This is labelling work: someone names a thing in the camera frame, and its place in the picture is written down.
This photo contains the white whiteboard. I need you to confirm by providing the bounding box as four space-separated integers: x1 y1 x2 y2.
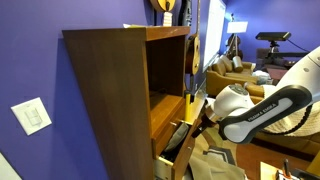
203 0 227 68

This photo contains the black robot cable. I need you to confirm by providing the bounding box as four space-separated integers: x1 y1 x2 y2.
263 103 316 136

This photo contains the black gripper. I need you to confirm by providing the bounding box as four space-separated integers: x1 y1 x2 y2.
190 113 218 140

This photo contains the small white box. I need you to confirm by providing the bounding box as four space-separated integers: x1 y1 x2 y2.
162 11 174 28

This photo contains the white wall light switch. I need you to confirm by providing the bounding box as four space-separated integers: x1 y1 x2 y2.
10 97 53 137

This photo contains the white paper sheet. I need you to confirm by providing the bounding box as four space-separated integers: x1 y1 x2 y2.
122 23 148 29

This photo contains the music stand with white sheet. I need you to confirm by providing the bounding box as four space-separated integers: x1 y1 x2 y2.
226 20 250 61

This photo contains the small wooden ukulele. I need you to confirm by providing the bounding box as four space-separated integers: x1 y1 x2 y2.
149 0 177 13

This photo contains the light wooden table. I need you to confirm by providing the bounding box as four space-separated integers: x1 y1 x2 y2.
259 161 320 180

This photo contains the brown leather sofa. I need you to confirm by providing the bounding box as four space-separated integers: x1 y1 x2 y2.
205 54 320 156

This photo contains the cream knitted blanket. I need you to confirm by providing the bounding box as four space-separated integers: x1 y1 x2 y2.
259 84 320 138

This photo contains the yellow pole with black base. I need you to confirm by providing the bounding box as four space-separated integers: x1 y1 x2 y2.
184 93 193 123

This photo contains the dark cello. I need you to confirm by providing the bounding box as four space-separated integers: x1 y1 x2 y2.
226 33 244 61

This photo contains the red and black tool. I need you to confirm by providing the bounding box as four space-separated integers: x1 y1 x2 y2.
275 158 294 180

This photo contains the dark grey cloth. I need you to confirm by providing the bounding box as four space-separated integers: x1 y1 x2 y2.
164 122 190 153

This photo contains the gray patterned rug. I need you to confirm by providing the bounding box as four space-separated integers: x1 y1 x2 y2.
188 125 249 180

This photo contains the wooden drawer with white sides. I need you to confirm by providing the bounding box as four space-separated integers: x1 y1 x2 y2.
153 114 205 180

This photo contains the brown wooden cabinet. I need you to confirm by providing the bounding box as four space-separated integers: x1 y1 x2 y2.
62 25 192 180

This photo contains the brown cylinder pillow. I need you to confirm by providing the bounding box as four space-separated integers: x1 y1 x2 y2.
232 55 245 74

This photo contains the white panel corner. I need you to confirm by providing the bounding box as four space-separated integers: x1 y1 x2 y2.
0 151 23 180

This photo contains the brown acoustic guitar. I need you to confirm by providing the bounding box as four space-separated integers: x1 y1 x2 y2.
184 0 203 76

